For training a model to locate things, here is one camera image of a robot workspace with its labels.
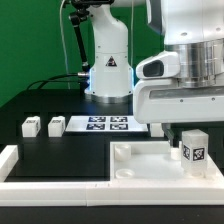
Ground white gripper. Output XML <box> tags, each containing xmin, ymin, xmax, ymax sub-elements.
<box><xmin>133</xmin><ymin>51</ymin><xmax>224</xmax><ymax>146</ymax></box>

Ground white square tabletop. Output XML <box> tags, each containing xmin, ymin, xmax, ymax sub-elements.
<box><xmin>110</xmin><ymin>141</ymin><xmax>223</xmax><ymax>180</ymax></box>

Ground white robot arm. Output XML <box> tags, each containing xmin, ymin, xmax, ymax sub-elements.
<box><xmin>85</xmin><ymin>0</ymin><xmax>224</xmax><ymax>125</ymax></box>

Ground white marker plate with tags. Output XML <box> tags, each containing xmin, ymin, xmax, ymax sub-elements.
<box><xmin>66</xmin><ymin>116</ymin><xmax>147</xmax><ymax>132</ymax></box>

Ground white U-shaped fence wall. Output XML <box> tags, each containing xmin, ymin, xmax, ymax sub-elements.
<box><xmin>0</xmin><ymin>145</ymin><xmax>224</xmax><ymax>206</ymax></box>

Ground black cables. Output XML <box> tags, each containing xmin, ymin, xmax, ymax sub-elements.
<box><xmin>26</xmin><ymin>71</ymin><xmax>90</xmax><ymax>91</ymax></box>

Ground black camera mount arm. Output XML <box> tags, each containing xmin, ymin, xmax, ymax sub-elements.
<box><xmin>68</xmin><ymin>0</ymin><xmax>114</xmax><ymax>72</ymax></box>

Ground white cable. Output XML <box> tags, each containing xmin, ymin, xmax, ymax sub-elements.
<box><xmin>59</xmin><ymin>0</ymin><xmax>72</xmax><ymax>90</ymax></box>

